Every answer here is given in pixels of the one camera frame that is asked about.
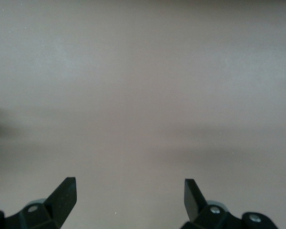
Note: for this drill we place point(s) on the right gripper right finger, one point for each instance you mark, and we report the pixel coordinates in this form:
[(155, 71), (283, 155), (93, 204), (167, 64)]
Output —
[(195, 205)]

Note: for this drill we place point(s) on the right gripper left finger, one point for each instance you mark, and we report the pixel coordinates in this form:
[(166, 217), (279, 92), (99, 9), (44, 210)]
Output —
[(59, 205)]

